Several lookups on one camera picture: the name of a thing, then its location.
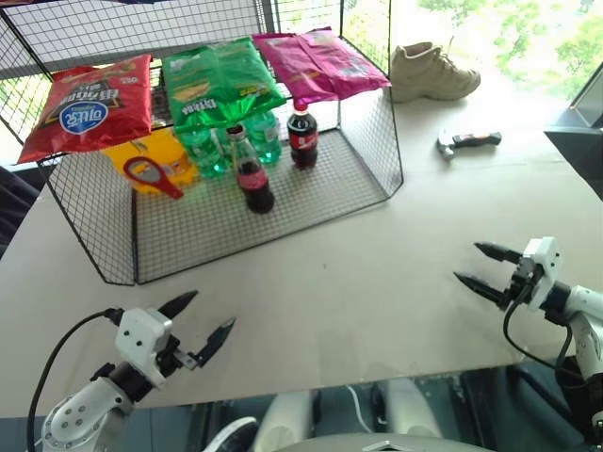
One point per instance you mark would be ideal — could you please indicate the red chips bag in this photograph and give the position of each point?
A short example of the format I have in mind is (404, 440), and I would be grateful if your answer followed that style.
(92, 110)

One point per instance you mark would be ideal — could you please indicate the yellow snack bag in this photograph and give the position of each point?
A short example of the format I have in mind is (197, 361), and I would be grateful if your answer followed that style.
(162, 155)

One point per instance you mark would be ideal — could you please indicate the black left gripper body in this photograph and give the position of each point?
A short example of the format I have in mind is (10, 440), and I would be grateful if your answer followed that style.
(175, 359)

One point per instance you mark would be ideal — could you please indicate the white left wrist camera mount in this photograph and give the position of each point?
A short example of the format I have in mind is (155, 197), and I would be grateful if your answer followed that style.
(139, 336)

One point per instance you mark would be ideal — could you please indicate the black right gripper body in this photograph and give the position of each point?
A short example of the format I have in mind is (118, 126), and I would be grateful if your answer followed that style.
(522, 282)

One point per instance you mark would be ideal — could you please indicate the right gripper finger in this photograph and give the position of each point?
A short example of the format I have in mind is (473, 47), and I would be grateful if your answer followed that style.
(480, 287)
(497, 253)

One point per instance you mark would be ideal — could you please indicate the pink chips bag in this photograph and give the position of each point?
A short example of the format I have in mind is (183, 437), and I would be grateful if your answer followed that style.
(320, 63)

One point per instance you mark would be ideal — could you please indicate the white rounded robot leg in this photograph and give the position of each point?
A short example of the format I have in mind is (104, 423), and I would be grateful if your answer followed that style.
(412, 407)
(285, 416)

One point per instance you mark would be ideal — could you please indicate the beige sneaker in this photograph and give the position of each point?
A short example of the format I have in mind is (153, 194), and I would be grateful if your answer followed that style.
(431, 73)

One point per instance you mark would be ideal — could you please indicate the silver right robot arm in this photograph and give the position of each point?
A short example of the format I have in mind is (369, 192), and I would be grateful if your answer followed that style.
(586, 315)

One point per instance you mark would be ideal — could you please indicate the grey rounded robot torso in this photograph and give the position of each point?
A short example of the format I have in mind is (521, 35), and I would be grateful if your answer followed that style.
(386, 445)

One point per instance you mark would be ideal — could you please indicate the green soda bottle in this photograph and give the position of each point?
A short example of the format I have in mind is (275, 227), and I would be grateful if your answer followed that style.
(266, 139)
(205, 155)

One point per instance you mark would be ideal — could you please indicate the red bottle opener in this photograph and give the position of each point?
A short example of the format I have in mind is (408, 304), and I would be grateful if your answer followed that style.
(146, 176)

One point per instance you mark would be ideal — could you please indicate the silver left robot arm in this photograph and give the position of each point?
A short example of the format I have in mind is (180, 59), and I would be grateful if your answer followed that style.
(80, 414)

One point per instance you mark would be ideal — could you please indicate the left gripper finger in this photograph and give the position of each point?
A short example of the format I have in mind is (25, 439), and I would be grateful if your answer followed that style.
(216, 338)
(179, 301)

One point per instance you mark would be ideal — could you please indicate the black and white shoe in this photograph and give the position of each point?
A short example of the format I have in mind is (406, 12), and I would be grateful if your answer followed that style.
(231, 435)

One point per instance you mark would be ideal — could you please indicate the green chips bag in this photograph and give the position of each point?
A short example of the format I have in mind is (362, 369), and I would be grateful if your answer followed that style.
(216, 80)

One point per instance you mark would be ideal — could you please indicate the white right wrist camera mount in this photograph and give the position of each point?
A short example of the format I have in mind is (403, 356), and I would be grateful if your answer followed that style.
(544, 270)

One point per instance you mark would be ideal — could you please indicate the plastic cola bottle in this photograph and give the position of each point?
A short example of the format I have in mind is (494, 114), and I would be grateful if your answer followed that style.
(303, 141)

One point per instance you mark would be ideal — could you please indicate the dark fabric object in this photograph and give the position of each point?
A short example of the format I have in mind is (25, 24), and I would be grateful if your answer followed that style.
(14, 202)

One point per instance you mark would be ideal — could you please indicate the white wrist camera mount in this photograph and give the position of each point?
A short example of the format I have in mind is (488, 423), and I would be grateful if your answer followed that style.
(544, 270)
(139, 336)

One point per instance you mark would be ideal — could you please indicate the dark grey panel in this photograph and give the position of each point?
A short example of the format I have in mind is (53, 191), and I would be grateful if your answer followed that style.
(581, 155)

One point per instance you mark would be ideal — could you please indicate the glass cola bottle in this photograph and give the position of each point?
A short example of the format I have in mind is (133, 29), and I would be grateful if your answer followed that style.
(254, 181)

